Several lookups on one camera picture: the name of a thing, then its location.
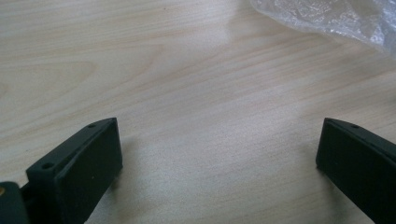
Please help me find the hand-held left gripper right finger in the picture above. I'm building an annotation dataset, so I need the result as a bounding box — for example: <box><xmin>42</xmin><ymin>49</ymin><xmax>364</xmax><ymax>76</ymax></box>
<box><xmin>315</xmin><ymin>117</ymin><xmax>396</xmax><ymax>224</ymax></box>

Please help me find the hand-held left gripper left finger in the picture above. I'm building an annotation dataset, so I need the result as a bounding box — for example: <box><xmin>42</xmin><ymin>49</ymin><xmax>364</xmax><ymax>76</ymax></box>
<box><xmin>21</xmin><ymin>117</ymin><xmax>123</xmax><ymax>224</ymax></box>

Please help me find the clear plastic bag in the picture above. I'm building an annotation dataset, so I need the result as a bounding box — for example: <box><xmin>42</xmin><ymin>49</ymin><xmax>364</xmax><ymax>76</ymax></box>
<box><xmin>248</xmin><ymin>0</ymin><xmax>396</xmax><ymax>55</ymax></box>

